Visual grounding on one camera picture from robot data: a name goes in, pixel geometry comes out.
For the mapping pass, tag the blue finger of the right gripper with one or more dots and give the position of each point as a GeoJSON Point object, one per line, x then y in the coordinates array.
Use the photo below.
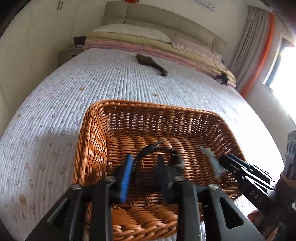
{"type": "Point", "coordinates": [240, 169]}

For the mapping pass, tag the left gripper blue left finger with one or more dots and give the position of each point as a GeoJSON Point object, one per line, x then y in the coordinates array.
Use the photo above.
{"type": "Point", "coordinates": [66, 219]}

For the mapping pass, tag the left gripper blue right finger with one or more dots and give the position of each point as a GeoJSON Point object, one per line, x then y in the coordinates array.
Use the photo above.
{"type": "Point", "coordinates": [210, 204]}

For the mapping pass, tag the light blue hair clip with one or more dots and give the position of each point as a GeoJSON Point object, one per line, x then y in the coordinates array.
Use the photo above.
{"type": "Point", "coordinates": [218, 170]}

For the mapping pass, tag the black hair claw clip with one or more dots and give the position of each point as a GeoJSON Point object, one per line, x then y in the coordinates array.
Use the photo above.
{"type": "Point", "coordinates": [176, 158]}

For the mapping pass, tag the right hand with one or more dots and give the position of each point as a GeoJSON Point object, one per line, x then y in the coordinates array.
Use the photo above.
{"type": "Point", "coordinates": [277, 219]}

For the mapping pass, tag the orange curtain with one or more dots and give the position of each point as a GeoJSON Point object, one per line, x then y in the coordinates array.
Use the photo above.
{"type": "Point", "coordinates": [263, 57]}

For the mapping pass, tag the white quilted bedspread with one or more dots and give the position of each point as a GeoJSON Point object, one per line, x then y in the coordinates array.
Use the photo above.
{"type": "Point", "coordinates": [83, 119]}

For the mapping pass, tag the black tripod clamp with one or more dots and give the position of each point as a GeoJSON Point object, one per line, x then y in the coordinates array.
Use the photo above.
{"type": "Point", "coordinates": [223, 78]}

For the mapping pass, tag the window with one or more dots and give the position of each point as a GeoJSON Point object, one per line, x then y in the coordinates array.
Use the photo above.
{"type": "Point", "coordinates": [281, 80]}

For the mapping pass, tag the grey curtain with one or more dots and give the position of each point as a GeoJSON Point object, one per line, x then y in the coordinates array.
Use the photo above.
{"type": "Point", "coordinates": [256, 26]}

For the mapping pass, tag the pink checked pillow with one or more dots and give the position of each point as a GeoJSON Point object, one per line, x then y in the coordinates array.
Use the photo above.
{"type": "Point", "coordinates": [196, 48]}

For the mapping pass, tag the dark wooden hairbrush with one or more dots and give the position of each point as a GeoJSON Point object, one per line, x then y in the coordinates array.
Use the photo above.
{"type": "Point", "coordinates": [148, 61]}

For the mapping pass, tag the beige padded headboard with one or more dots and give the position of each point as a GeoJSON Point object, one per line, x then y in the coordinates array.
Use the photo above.
{"type": "Point", "coordinates": [173, 25]}

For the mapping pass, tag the cream floral pillow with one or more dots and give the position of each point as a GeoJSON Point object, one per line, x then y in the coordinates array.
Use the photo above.
{"type": "Point", "coordinates": [133, 30]}

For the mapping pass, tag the bedside table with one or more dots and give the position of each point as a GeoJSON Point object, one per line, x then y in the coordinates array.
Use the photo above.
{"type": "Point", "coordinates": [69, 54]}

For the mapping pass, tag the black device on nightstand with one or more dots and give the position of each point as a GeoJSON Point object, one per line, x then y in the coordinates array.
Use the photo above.
{"type": "Point", "coordinates": [79, 41]}

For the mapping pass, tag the folded beige pink quilts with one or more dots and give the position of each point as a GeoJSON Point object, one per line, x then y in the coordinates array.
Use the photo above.
{"type": "Point", "coordinates": [160, 49]}

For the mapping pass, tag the white wardrobe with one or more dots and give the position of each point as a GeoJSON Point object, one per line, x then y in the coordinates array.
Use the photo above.
{"type": "Point", "coordinates": [32, 42]}

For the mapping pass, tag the red plush toy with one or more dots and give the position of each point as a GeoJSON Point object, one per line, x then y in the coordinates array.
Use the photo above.
{"type": "Point", "coordinates": [132, 1]}

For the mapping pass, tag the white carved wall shelf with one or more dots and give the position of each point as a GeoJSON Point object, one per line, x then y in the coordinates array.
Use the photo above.
{"type": "Point", "coordinates": [207, 4]}

